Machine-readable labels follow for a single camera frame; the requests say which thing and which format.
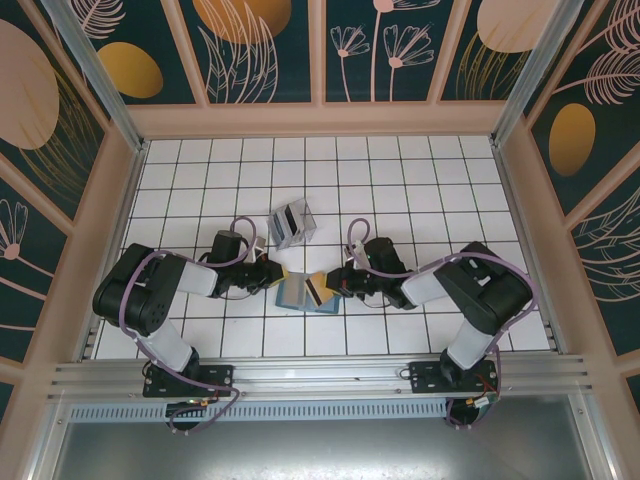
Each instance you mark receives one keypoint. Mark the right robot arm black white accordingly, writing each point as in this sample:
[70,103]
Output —
[480,295]

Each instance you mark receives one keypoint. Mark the dark credit card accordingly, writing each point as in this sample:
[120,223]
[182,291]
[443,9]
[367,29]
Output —
[292,221]

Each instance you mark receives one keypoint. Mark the grey-blue card holder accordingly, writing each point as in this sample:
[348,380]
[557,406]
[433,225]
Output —
[289,297]

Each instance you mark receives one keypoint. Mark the teal panel pink circle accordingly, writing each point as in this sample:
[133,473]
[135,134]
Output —
[480,55]

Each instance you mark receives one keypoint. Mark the teal panel pink leaf lines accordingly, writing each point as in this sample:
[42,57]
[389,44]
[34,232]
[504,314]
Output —
[615,270]

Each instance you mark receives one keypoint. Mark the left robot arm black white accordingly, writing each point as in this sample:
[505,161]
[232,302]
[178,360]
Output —
[145,295]

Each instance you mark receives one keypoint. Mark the aluminium side rail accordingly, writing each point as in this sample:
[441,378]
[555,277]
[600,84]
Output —
[525,200]

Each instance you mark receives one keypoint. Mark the clear acrylic card box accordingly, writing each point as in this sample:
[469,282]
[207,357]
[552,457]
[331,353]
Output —
[300,222]

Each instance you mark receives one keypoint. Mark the teal panel pink flowers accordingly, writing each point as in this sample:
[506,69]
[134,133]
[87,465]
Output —
[385,50]

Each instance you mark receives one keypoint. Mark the aluminium corner post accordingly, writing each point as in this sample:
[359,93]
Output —
[535,65]
[95,75]

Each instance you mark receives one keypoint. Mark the blue white credit card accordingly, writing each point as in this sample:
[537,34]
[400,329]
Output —
[279,227]

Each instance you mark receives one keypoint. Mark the teal panel orange oval feather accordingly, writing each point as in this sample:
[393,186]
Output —
[590,110]

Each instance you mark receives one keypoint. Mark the gold credit card black stripe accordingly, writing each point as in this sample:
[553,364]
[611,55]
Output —
[318,295]

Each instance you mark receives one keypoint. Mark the wide aluminium base rail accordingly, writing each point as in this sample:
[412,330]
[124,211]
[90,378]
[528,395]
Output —
[320,375]

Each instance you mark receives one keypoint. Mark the teal panel single pink flower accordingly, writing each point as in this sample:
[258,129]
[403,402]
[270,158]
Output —
[25,250]

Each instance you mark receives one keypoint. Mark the teal panel large pink disc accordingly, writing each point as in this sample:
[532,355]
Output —
[35,100]

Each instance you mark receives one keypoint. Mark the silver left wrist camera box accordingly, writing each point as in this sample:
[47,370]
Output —
[260,250]

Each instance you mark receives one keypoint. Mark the teal panel small orange oval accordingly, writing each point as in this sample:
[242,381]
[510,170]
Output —
[145,55]

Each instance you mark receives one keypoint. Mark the teal panel orange circle leaves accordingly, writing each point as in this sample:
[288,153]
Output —
[250,50]

